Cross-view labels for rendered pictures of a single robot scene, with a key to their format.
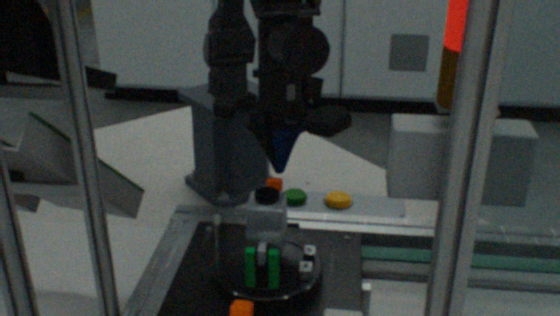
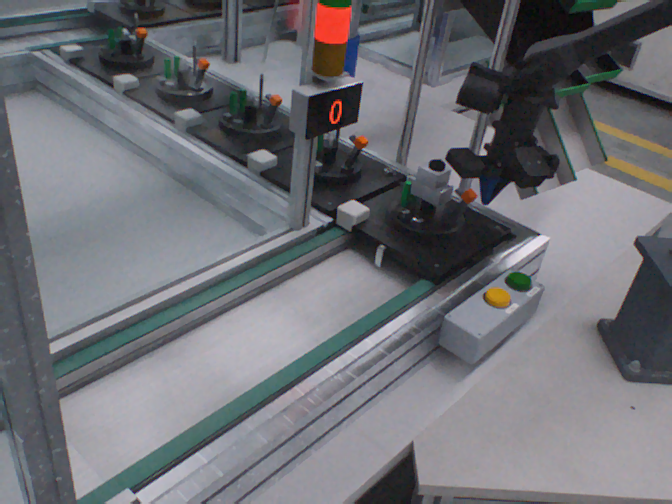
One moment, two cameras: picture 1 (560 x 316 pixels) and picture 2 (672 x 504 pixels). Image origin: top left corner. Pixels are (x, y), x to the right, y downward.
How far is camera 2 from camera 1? 1.46 m
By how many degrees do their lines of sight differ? 98
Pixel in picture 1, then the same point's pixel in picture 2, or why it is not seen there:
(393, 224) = (441, 304)
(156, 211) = (617, 295)
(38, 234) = (607, 241)
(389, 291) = (390, 292)
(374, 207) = (474, 311)
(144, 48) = not seen: outside the picture
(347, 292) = (382, 235)
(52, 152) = not seen: hidden behind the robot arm
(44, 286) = (536, 226)
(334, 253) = (424, 252)
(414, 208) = (527, 449)
